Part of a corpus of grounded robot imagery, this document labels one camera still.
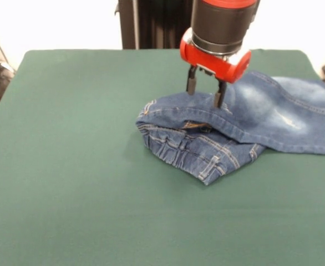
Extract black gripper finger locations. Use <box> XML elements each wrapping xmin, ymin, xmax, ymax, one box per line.
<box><xmin>185</xmin><ymin>64</ymin><xmax>200</xmax><ymax>96</ymax></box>
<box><xmin>213</xmin><ymin>79</ymin><xmax>228</xmax><ymax>109</ymax></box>

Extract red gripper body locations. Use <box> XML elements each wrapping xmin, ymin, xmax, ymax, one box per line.
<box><xmin>179</xmin><ymin>27</ymin><xmax>252</xmax><ymax>84</ymax></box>

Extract blue denim jeans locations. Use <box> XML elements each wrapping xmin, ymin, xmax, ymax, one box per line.
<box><xmin>135</xmin><ymin>70</ymin><xmax>325</xmax><ymax>187</ymax></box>

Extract dark green table cloth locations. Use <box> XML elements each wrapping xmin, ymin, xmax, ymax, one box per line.
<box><xmin>0</xmin><ymin>49</ymin><xmax>325</xmax><ymax>266</ymax></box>

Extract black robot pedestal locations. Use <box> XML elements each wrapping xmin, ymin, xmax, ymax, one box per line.
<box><xmin>114</xmin><ymin>0</ymin><xmax>195</xmax><ymax>50</ymax></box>

